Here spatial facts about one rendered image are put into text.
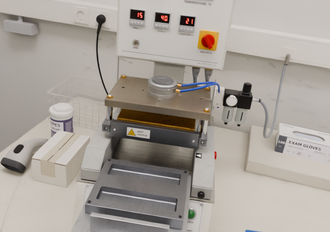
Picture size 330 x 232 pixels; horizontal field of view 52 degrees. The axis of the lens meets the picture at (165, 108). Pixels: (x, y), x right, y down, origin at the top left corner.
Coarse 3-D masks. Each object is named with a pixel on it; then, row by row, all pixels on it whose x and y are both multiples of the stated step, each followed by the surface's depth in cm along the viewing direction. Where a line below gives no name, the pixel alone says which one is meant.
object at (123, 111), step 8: (120, 112) 90; (128, 112) 91; (136, 112) 91; (144, 112) 92; (128, 120) 88; (136, 120) 87; (144, 120) 88; (152, 120) 88; (160, 120) 89; (168, 120) 89; (176, 120) 90; (184, 120) 90; (192, 120) 90; (176, 128) 87; (184, 128) 87; (192, 128) 87
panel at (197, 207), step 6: (84, 186) 84; (90, 186) 84; (84, 192) 84; (84, 198) 84; (192, 204) 82; (198, 204) 82; (192, 210) 82; (198, 210) 82; (198, 216) 82; (192, 222) 82; (198, 222) 82; (192, 228) 82; (198, 228) 82
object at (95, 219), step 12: (84, 204) 71; (84, 216) 68; (96, 216) 63; (108, 216) 63; (84, 228) 65; (96, 228) 64; (108, 228) 64; (120, 228) 63; (132, 228) 63; (144, 228) 63; (156, 228) 62; (168, 228) 62
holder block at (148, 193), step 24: (120, 168) 81; (144, 168) 80; (168, 168) 81; (96, 192) 71; (120, 192) 73; (144, 192) 72; (168, 192) 73; (120, 216) 68; (144, 216) 67; (168, 216) 67
